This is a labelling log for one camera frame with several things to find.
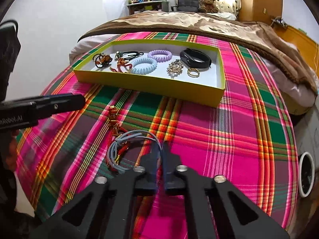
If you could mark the black smart band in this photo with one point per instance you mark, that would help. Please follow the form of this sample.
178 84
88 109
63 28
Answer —
187 54

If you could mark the white pillow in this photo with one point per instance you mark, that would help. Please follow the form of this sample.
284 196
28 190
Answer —
228 16

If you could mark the orange wooden headboard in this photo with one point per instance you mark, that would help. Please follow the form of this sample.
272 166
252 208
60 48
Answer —
296 39

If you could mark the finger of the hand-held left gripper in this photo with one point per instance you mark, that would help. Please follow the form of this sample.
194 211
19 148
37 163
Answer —
59 104

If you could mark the brown plush blanket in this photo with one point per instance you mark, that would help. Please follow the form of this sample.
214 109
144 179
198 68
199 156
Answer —
249 37

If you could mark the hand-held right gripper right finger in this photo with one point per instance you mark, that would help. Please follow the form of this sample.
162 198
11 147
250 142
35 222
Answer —
167 171

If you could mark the white-rimmed trash bin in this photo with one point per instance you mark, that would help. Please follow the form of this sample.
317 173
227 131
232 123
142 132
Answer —
306 176

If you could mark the dressing desk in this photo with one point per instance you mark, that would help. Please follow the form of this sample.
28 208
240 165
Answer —
149 5

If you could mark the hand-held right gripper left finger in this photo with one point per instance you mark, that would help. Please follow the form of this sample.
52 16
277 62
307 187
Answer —
154 169

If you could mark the bed with pale sheet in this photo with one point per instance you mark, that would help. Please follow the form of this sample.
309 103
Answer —
301 97

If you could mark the person's left hand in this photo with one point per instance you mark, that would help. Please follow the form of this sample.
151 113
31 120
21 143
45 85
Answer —
15 142

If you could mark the wooden wardrobe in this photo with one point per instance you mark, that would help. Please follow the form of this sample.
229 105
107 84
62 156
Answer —
259 0

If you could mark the brown teddy bear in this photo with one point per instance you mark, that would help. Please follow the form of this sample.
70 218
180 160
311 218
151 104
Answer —
208 4

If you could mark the dark grey chair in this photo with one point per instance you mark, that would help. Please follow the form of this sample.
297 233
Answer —
187 2

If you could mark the yellow-green shallow box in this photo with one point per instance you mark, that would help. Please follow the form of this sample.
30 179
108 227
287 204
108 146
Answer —
149 89

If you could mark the red tassel charm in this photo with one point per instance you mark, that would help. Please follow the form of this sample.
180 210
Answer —
121 62

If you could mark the gold rhinestone brooch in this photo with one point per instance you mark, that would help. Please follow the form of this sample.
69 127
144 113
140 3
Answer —
175 67

